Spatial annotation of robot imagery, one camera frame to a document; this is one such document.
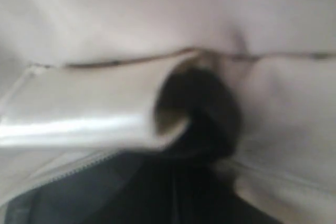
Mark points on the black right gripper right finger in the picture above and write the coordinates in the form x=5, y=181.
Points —
x=201, y=195

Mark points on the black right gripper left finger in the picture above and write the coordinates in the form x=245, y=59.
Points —
x=124, y=189

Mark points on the beige fabric duffel bag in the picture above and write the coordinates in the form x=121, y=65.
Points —
x=245, y=84

